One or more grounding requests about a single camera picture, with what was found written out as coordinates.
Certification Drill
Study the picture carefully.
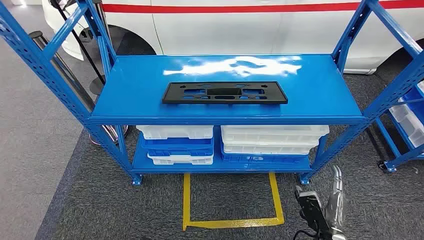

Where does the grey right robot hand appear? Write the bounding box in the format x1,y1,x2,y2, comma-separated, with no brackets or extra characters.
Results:
325,165,347,233

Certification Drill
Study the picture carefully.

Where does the blue metal shelf rack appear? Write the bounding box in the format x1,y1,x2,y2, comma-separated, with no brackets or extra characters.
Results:
0,0,424,186

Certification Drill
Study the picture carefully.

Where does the blue wheeled bin rack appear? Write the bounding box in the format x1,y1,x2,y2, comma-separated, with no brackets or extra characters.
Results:
374,79,424,173

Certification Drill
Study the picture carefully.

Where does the large blue plastic tray bin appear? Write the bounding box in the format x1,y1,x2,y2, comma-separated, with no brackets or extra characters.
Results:
220,145,311,164

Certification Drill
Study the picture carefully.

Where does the large white plastic tray bin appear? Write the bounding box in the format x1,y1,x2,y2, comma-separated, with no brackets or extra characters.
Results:
220,125,330,147
222,142,319,156

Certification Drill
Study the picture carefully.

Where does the small white parts bin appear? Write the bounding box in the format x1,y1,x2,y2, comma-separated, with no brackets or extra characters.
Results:
389,97,424,148

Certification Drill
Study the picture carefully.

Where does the small blue parts bin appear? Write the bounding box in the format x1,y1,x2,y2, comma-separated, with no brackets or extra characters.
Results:
402,86,424,125

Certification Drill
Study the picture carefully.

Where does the white car with red stripe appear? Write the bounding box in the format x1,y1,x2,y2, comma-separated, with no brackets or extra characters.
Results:
41,0,424,75

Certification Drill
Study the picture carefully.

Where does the black pole floor stand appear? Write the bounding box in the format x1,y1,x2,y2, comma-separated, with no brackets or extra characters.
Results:
49,0,108,96

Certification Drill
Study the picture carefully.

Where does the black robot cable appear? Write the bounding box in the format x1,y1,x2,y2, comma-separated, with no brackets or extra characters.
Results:
293,229,319,240

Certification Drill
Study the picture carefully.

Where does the black plastic license plate frame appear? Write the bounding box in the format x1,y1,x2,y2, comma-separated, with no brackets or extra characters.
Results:
161,81,288,105

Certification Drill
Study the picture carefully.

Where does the chrome stanchion post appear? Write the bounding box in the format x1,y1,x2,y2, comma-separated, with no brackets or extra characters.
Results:
29,30,131,147

